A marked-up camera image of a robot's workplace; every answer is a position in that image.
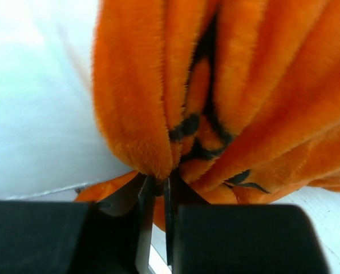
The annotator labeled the white pillow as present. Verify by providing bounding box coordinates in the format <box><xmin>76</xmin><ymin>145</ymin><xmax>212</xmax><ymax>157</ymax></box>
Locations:
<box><xmin>0</xmin><ymin>1</ymin><xmax>129</xmax><ymax>200</ymax></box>

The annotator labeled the orange patterned pillowcase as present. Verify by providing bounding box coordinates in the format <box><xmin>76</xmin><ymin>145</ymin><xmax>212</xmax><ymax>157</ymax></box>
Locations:
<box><xmin>72</xmin><ymin>0</ymin><xmax>340</xmax><ymax>233</ymax></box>

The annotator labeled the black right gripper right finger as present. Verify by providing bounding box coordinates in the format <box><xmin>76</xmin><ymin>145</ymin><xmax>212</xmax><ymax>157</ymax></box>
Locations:
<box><xmin>164</xmin><ymin>171</ymin><xmax>329</xmax><ymax>273</ymax></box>

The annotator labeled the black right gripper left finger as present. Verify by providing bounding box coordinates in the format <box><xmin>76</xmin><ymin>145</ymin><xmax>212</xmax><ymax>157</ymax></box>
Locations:
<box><xmin>0</xmin><ymin>174</ymin><xmax>156</xmax><ymax>273</ymax></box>

